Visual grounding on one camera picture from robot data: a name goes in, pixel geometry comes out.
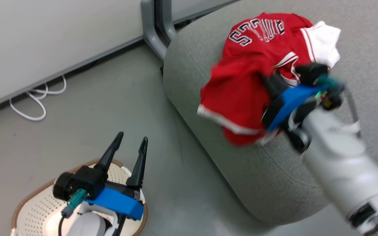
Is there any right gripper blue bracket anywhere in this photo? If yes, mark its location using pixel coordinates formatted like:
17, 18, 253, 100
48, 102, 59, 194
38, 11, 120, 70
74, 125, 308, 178
261, 74, 326, 133

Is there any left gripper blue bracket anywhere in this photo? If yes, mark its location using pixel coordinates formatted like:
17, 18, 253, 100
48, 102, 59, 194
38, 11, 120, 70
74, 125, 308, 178
86, 132, 148, 221

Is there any red basketball jersey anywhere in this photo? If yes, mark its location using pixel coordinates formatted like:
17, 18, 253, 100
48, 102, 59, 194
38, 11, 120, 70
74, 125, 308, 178
197, 12, 341, 146

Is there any grey fabric sofa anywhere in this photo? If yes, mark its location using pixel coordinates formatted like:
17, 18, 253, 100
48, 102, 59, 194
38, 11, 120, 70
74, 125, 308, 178
163, 0, 378, 226

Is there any white perforated laundry basket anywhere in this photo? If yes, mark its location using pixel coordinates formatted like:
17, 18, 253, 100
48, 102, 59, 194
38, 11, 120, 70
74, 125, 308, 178
11, 158, 148, 236

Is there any grey partition foot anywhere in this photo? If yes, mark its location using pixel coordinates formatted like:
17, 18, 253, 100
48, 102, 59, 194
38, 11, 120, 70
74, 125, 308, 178
140, 0, 178, 61

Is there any right cable with teal plug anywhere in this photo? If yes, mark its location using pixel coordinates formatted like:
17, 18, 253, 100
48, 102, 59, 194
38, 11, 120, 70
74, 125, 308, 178
317, 75, 362, 135

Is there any cable with teal plug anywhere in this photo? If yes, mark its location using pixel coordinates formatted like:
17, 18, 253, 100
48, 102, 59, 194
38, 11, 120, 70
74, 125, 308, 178
58, 188, 88, 236
317, 75, 362, 135

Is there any left cable with teal plug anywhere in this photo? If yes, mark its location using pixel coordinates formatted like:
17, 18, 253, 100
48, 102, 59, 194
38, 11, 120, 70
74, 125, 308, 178
58, 188, 88, 236

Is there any white floor cable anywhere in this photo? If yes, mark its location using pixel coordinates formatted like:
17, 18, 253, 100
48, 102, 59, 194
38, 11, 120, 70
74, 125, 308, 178
9, 75, 67, 121

